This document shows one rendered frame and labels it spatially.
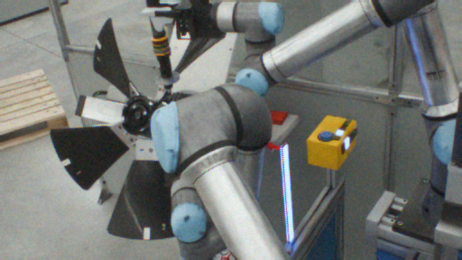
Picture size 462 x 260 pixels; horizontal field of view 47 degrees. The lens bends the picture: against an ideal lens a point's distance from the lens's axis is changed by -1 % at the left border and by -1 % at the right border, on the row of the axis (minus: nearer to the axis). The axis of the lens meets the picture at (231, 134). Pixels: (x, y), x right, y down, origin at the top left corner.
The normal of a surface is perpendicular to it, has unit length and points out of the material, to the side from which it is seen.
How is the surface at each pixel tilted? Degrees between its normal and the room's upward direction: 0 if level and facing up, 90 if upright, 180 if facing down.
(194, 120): 40
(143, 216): 49
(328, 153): 90
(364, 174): 90
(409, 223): 0
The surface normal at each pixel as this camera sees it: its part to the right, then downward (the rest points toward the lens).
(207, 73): -0.46, -0.16
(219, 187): -0.22, -0.22
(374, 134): -0.51, 0.50
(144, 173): 0.29, -0.18
